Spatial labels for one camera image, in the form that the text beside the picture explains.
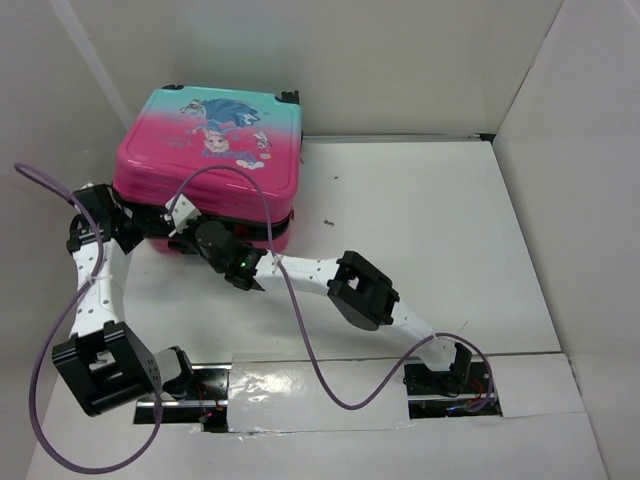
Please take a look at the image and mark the pink hard-shell suitcase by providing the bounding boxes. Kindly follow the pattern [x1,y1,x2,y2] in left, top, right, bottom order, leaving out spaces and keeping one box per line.
[112,85,303,254]

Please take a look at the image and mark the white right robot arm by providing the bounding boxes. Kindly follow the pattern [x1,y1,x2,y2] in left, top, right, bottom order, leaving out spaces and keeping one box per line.
[169,211,435,346]

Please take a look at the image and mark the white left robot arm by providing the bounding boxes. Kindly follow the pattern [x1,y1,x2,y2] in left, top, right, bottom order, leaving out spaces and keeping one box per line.
[52,184,198,416]

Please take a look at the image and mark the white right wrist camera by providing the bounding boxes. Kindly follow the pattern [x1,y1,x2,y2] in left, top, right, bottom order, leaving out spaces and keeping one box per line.
[163,194,201,237]

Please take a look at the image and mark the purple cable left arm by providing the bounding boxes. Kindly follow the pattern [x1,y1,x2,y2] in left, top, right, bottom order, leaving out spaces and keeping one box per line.
[13,162,166,474]

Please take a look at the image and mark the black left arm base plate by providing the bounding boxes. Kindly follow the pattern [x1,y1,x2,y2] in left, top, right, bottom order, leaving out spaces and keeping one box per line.
[162,364,231,433]

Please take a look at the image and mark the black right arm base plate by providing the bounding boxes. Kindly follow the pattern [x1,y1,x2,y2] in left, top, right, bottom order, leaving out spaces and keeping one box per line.
[403,361,502,420]

